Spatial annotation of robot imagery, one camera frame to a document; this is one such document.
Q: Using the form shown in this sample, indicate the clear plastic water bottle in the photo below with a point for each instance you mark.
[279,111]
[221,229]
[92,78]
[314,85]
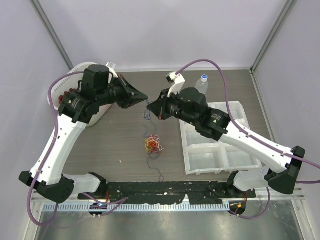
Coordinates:
[202,84]

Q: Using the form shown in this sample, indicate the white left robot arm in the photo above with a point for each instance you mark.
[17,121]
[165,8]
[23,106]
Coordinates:
[47,178]

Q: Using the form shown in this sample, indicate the white compartment tray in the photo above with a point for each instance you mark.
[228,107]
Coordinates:
[204,155]

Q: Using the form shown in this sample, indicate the white plastic fruit basket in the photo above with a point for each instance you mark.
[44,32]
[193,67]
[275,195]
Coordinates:
[91,102]

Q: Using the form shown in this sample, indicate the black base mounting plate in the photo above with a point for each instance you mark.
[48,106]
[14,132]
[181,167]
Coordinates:
[170,192]

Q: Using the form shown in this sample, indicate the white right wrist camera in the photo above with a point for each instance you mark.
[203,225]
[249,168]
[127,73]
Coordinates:
[177,81]

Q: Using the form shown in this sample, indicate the white slotted cable duct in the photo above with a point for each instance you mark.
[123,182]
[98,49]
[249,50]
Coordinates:
[87,206]

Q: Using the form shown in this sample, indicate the dark red grape bunch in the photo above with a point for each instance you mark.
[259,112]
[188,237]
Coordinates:
[65,94]

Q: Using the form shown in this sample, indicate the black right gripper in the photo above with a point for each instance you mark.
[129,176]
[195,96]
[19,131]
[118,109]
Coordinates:
[159,107]

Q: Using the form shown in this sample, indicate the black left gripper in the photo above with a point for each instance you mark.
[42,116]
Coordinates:
[131,95]

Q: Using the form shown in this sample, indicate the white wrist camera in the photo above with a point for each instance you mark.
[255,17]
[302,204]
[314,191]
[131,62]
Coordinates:
[177,81]
[111,67]

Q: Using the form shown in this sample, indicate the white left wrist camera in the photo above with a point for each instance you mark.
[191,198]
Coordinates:
[111,67]

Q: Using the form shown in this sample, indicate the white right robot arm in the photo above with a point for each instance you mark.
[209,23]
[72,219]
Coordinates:
[281,169]

